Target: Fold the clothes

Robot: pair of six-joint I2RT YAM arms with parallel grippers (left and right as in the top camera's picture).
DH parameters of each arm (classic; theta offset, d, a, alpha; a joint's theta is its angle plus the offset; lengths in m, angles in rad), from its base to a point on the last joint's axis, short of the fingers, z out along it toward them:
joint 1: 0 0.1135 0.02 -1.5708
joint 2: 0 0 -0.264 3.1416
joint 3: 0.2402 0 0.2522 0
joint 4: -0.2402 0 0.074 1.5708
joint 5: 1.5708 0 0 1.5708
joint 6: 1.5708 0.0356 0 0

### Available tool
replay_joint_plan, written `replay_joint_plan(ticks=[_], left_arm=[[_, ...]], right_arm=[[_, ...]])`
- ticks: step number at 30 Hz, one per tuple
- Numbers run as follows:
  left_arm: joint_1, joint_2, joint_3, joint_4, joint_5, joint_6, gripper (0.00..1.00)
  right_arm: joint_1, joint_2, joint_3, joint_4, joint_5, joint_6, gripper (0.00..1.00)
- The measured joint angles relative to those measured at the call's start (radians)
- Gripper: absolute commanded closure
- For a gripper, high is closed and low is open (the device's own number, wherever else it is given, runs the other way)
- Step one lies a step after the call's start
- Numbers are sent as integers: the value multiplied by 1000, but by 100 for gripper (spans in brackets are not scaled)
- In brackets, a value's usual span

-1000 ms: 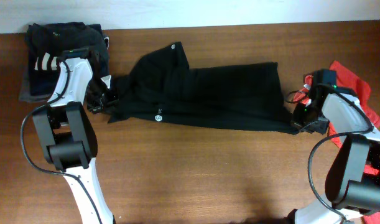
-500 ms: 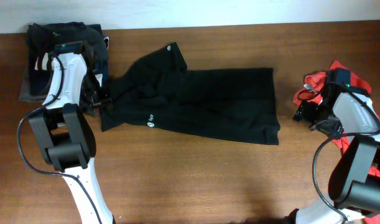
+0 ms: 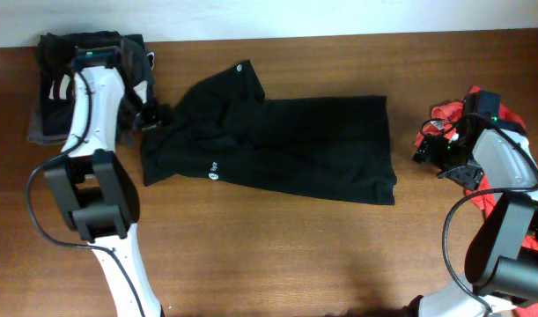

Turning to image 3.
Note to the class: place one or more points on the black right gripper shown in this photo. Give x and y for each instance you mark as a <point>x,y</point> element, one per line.
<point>429,150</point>

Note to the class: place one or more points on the folded grey shirt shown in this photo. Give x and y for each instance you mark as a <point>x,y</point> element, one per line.
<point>44,137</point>

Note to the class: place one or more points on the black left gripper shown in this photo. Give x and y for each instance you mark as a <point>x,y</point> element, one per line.
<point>160,115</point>

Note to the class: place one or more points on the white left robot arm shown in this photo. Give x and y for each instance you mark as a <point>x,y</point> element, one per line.
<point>106,79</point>

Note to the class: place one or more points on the black polo shirt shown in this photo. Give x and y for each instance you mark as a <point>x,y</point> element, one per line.
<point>225,129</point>

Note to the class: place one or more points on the folded navy printed shirt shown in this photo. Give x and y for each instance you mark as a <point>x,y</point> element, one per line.
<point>55,54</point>

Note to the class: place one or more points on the red shirt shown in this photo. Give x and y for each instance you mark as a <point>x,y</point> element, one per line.
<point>484,193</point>

